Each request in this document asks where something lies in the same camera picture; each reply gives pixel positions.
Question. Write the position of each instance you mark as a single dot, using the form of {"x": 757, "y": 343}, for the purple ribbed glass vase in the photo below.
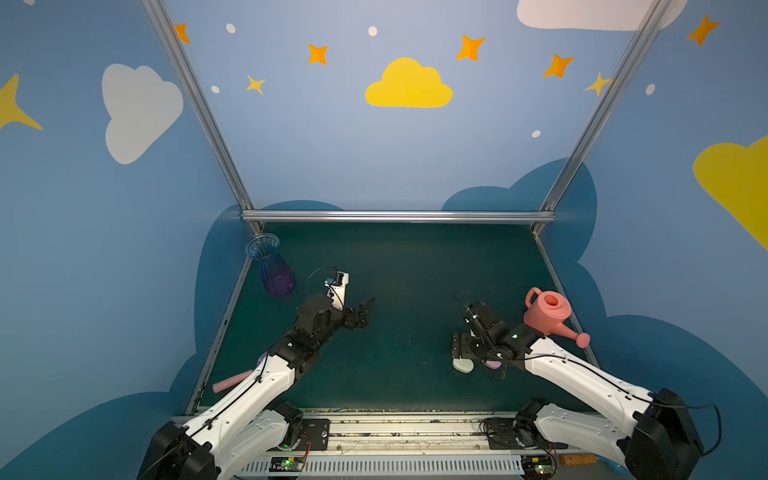
{"x": 277, "y": 277}

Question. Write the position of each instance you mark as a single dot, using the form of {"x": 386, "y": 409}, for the aluminium left frame post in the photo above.
{"x": 161, "y": 21}

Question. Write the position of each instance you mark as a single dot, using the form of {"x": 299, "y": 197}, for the pink toy watering can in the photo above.
{"x": 546, "y": 312}

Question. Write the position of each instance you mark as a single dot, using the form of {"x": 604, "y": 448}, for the blue toy garden fork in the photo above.
{"x": 591, "y": 459}

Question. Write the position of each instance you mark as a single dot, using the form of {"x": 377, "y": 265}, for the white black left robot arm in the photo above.
{"x": 252, "y": 396}

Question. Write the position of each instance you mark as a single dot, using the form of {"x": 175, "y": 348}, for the aluminium right frame post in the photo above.
{"x": 640, "y": 43}

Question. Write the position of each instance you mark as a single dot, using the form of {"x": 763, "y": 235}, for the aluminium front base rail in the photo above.
{"x": 404, "y": 434}

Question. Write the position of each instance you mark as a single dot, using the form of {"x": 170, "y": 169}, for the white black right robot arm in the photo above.
{"x": 588, "y": 390}

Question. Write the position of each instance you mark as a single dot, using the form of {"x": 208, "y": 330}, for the aluminium frame post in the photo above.
{"x": 640, "y": 43}
{"x": 161, "y": 21}

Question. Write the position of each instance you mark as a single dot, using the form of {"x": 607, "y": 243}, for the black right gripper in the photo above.
{"x": 465, "y": 345}

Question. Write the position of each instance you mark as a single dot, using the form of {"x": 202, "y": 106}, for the aluminium back frame rail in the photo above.
{"x": 432, "y": 217}

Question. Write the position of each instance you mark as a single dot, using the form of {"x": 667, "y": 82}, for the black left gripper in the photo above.
{"x": 357, "y": 315}

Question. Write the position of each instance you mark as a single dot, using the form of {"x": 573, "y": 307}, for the white earbud charging case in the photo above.
{"x": 464, "y": 366}

